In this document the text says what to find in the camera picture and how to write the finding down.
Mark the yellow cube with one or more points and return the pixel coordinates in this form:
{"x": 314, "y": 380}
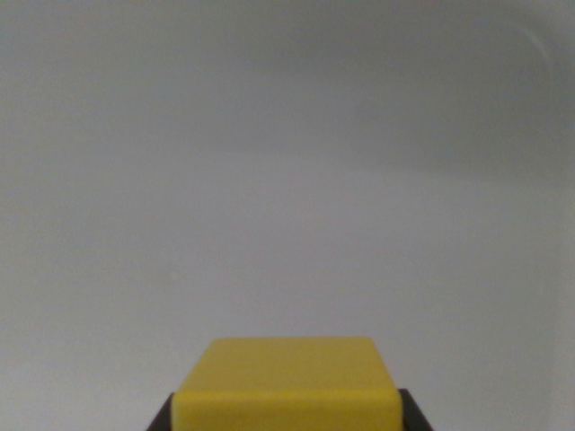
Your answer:
{"x": 287, "y": 386}

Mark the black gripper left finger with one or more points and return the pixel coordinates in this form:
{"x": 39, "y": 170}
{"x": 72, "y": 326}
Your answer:
{"x": 162, "y": 417}

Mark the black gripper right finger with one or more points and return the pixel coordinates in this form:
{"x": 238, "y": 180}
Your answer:
{"x": 413, "y": 415}

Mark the grey plastic tray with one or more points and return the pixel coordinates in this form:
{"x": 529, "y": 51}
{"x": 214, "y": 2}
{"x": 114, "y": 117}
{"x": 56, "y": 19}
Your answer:
{"x": 179, "y": 179}

